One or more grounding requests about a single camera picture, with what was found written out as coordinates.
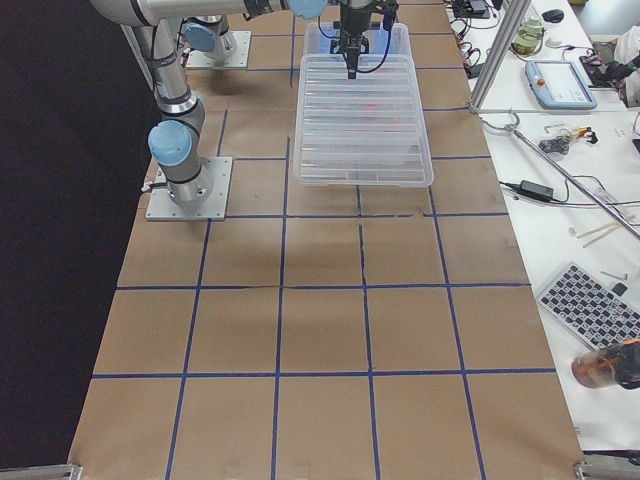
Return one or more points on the green jar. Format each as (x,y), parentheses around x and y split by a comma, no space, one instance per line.
(528,40)

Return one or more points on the teach pendant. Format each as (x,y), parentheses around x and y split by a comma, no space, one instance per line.
(557,85)

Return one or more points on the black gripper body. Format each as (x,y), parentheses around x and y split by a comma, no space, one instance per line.
(356,23)

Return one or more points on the checkered calibration board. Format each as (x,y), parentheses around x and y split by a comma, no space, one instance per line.
(588,309)

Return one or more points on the clear plastic storage box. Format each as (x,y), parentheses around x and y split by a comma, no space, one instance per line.
(384,48)

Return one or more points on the aluminium frame post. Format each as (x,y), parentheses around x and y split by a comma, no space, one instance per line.
(505,34)

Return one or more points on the metal rod stand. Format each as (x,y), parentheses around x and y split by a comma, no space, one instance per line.
(512,128)

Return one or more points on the clear plastic box lid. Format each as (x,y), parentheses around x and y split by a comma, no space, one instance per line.
(338,141)

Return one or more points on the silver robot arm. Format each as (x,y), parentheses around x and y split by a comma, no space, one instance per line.
(174,141)
(211,36)

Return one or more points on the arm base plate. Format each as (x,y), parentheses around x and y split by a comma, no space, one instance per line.
(204,198)
(239,60)

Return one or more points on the black power adapter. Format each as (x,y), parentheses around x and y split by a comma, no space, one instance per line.
(536,191)

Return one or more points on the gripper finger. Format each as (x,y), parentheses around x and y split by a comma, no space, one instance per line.
(356,62)
(350,60)

